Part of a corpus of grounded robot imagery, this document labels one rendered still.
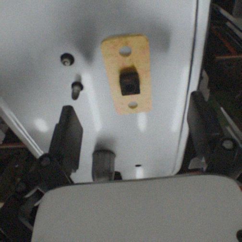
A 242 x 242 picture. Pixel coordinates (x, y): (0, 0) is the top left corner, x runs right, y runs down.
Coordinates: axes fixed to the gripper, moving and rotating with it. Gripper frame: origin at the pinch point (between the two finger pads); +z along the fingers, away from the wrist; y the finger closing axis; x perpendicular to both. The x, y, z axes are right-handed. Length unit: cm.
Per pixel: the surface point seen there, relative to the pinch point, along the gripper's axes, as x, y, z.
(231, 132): -5.4, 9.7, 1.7
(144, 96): -2.1, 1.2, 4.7
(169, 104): -3.9, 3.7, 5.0
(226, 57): -3.3, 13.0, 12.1
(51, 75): 1.6, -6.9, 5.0
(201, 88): -28.4, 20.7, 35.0
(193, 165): -20.7, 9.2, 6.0
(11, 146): -14.8, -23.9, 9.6
